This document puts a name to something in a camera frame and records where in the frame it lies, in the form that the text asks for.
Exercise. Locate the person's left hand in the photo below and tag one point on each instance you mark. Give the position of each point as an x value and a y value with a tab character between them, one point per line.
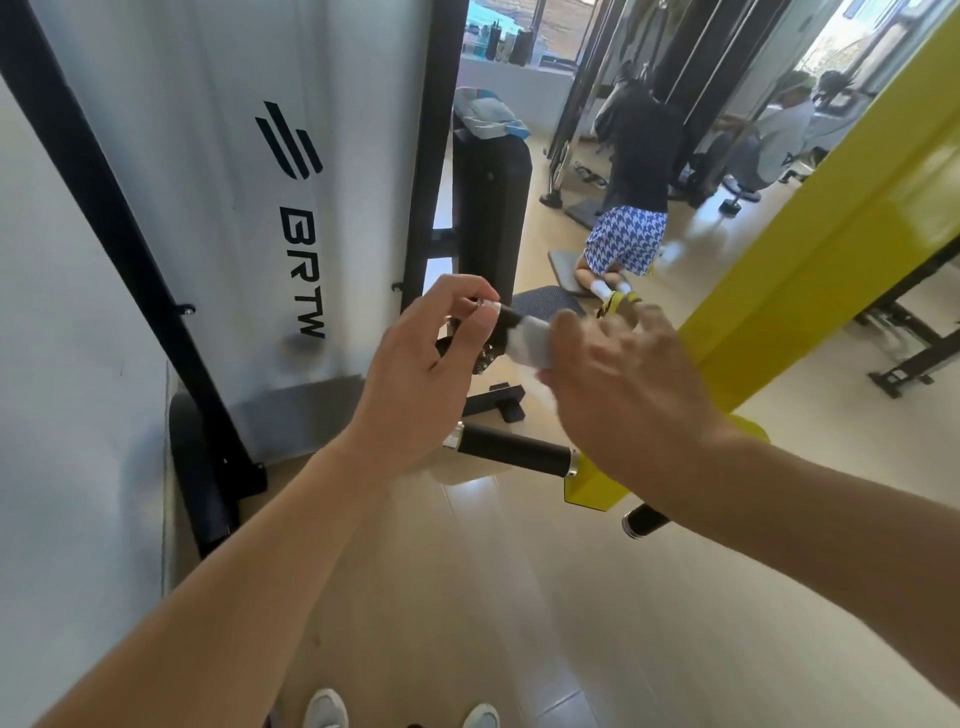
405	390

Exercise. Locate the person's right hand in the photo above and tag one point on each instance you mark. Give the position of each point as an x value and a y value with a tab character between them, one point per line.
637	405

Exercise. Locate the person's left thumb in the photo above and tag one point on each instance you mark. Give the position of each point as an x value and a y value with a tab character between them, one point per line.
469	334

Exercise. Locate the person's right fingers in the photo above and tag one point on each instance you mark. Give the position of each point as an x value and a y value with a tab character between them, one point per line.
607	337

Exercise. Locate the white wiping cloth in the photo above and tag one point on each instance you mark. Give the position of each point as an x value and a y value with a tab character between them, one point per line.
531	341

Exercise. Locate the person's left forearm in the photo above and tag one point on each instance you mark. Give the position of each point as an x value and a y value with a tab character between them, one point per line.
247	592

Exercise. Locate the person's right forearm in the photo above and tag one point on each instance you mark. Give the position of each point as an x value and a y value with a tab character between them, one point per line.
825	532

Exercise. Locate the dark textured cushion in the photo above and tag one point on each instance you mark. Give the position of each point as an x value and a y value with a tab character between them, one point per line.
549	304

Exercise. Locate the black machine foot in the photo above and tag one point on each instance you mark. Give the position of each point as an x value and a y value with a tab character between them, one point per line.
495	401

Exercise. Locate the grey floor mat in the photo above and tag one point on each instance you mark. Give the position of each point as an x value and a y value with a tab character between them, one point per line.
564	270

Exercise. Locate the long black foam grip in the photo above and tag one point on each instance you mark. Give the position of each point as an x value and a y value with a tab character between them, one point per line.
510	448

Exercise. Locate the short black foam grip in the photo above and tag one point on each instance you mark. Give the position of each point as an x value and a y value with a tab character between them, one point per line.
645	521

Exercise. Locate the blue and white towel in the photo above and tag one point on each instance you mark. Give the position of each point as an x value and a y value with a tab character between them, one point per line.
486	112

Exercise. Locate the white machine cover panel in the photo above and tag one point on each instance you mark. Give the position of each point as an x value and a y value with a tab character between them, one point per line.
225	247

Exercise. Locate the white counter with bottles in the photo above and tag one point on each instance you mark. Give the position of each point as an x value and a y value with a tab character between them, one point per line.
514	67

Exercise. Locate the black round roller pad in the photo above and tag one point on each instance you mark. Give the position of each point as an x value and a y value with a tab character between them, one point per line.
201	480

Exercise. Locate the person's right white shoe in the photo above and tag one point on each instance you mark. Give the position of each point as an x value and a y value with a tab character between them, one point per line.
481	716

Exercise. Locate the person's white shoe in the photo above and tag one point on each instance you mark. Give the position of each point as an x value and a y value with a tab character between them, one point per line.
481	716
326	711

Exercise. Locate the person's left white shoe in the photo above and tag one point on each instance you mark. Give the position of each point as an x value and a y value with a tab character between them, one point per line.
326	711

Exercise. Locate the black upright frame post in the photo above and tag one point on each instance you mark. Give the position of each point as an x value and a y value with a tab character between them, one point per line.
436	135

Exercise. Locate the black bench frame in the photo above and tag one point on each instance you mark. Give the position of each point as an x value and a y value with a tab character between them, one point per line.
911	330

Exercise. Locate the black slanted frame post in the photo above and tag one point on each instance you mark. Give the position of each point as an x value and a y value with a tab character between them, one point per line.
112	210

